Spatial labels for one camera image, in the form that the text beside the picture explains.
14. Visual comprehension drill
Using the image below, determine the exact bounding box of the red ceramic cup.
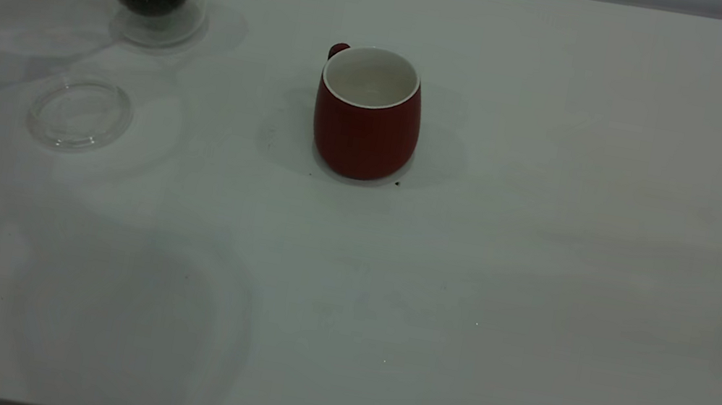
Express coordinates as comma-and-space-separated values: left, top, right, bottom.
304, 40, 432, 189

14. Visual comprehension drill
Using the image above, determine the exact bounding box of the clear glass saucer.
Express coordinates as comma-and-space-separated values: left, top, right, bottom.
22, 67, 138, 161

